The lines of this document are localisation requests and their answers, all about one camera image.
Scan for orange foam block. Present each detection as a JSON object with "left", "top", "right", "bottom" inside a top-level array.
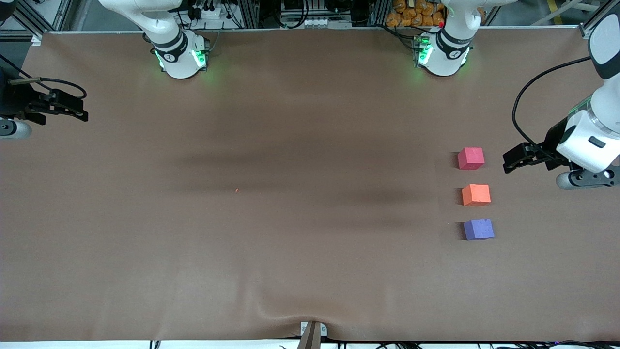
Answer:
[{"left": 462, "top": 184, "right": 491, "bottom": 207}]

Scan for red foam block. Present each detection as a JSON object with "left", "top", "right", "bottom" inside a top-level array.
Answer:
[{"left": 457, "top": 147, "right": 485, "bottom": 171}]

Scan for purple foam block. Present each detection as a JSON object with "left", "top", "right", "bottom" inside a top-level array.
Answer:
[{"left": 463, "top": 219, "right": 495, "bottom": 241}]

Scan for white power strip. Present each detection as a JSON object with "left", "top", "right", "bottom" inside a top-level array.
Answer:
[{"left": 191, "top": 5, "right": 223, "bottom": 20}]

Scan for pile of orange snack bags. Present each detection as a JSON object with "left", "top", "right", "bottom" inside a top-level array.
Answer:
[{"left": 386, "top": 0, "right": 445, "bottom": 27}]

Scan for white connector strip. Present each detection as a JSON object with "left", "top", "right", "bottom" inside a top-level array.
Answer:
[{"left": 303, "top": 18, "right": 352, "bottom": 28}]

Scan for brown table mat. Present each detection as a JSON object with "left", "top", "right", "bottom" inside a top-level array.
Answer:
[{"left": 0, "top": 28, "right": 620, "bottom": 342}]

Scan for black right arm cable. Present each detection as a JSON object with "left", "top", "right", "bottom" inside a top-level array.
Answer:
[{"left": 0, "top": 53, "right": 88, "bottom": 99}]

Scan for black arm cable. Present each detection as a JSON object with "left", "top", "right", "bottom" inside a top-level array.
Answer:
[
  {"left": 0, "top": 53, "right": 88, "bottom": 99},
  {"left": 512, "top": 57, "right": 592, "bottom": 158}
]

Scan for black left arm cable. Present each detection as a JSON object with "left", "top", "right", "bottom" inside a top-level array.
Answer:
[{"left": 512, "top": 57, "right": 592, "bottom": 158}]

